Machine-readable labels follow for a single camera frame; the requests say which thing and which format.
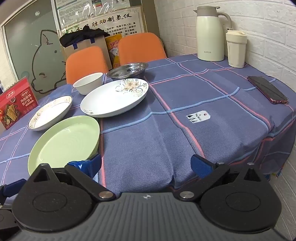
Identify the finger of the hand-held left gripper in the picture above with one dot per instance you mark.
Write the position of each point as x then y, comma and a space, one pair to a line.
11, 188

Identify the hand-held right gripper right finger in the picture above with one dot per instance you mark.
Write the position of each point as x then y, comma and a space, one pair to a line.
198, 165

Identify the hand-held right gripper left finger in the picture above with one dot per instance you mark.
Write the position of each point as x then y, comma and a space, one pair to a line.
92, 163

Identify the white bowl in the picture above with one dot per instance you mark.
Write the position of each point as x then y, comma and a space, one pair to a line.
87, 83

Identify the blue plaid tablecloth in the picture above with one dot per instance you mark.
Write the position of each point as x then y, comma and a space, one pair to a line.
208, 139

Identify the green plate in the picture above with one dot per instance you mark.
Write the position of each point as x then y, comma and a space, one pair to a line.
62, 141

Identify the white plate with blue rim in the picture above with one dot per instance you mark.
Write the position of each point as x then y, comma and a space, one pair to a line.
50, 113

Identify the large white floral plate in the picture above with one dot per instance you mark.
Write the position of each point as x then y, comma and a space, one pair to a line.
111, 99

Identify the red cracker box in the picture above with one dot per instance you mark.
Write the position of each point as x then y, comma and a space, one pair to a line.
18, 104

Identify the stainless steel basin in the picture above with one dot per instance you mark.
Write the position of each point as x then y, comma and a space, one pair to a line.
127, 69

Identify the orange chair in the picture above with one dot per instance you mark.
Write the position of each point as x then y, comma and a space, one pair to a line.
85, 62
141, 48

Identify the smartphone in pink case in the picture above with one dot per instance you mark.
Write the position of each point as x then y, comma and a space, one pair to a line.
266, 89

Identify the cartoon pig window sticker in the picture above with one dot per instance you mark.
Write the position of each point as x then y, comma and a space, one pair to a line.
44, 60

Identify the cardboard box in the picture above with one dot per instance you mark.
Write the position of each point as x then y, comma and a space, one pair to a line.
99, 45

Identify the yellow packet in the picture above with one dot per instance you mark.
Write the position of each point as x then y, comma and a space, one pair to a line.
113, 46

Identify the cream tumbler cup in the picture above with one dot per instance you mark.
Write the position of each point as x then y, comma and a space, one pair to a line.
235, 51

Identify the black cloth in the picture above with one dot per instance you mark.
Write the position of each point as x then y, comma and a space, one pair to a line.
81, 37

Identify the cream thermos jug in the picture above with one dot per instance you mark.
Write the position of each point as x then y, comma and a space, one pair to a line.
209, 34

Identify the framed calligraphy poster board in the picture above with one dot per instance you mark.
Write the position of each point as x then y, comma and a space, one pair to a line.
115, 20

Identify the wall notice sheets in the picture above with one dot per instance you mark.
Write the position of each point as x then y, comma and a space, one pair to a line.
69, 7

